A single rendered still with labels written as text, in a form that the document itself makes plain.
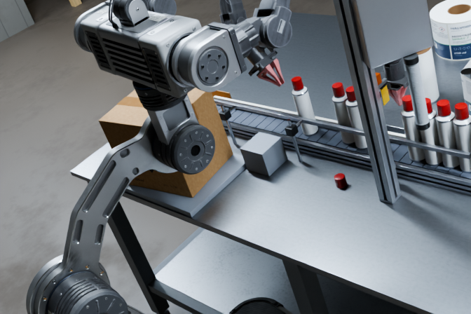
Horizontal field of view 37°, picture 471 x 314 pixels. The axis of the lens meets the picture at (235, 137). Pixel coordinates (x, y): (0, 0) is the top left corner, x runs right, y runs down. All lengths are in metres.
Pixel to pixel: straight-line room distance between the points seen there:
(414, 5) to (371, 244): 0.64
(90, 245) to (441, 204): 0.97
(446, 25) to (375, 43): 0.80
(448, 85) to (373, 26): 0.75
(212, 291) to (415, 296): 1.25
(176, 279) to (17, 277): 1.14
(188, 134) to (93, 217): 0.35
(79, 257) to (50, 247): 1.94
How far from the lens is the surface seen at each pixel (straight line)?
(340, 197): 2.12
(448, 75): 2.49
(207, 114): 2.28
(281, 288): 2.78
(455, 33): 2.52
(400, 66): 2.05
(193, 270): 3.00
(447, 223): 1.96
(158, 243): 3.59
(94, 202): 1.97
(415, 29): 1.78
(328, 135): 2.30
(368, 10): 1.71
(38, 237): 4.07
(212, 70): 1.62
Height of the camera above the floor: 2.13
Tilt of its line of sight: 31 degrees down
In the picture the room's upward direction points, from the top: 19 degrees counter-clockwise
